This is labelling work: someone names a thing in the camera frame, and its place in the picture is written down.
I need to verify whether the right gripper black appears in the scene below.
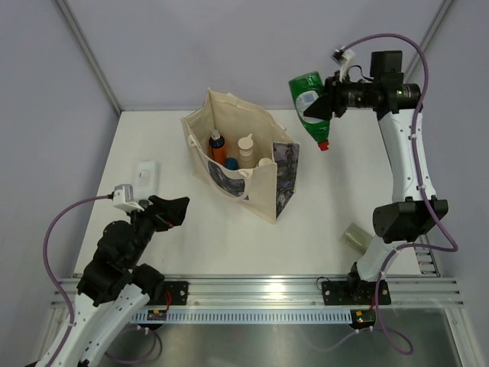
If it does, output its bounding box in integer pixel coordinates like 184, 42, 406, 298
305, 71, 380, 122

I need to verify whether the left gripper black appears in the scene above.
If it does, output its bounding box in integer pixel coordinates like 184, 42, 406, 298
125, 195, 189, 268

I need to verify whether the orange blue spray bottle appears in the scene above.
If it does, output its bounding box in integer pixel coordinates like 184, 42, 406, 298
209, 129, 227, 165

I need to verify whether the beige pump bottle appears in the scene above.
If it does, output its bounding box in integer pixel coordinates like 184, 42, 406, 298
238, 134, 257, 169

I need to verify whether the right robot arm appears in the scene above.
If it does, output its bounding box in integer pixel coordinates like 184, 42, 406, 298
304, 49, 449, 304

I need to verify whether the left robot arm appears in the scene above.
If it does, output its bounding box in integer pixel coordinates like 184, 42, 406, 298
35, 185, 190, 366

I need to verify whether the beige canvas tote bag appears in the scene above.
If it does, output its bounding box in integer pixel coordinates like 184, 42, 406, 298
181, 89, 300, 223

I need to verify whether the white bottle black cap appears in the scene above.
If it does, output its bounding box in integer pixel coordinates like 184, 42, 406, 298
134, 161, 159, 190

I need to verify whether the lying green bottle beige cap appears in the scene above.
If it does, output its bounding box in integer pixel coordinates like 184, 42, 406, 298
342, 223, 373, 253

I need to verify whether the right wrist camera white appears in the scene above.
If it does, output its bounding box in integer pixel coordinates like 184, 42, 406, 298
332, 47, 355, 81

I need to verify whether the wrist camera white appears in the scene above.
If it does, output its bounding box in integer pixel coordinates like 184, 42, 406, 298
112, 184, 144, 213
332, 47, 355, 81

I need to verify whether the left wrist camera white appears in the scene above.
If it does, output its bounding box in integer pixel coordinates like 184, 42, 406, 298
112, 184, 144, 213

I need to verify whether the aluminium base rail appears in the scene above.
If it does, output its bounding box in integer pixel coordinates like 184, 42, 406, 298
166, 276, 464, 308

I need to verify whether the white slotted cable duct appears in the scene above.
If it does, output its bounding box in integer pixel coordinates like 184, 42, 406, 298
130, 309, 352, 325

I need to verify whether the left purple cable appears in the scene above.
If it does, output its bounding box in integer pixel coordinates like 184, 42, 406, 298
41, 194, 164, 364

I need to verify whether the right aluminium frame post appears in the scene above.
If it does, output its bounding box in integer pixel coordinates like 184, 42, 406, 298
385, 0, 458, 115

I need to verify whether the aluminium frame post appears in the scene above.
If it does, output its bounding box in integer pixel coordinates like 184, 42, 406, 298
53, 0, 123, 117
385, 0, 458, 115

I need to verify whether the left aluminium frame post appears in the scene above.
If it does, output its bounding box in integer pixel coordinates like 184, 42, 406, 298
53, 0, 123, 117

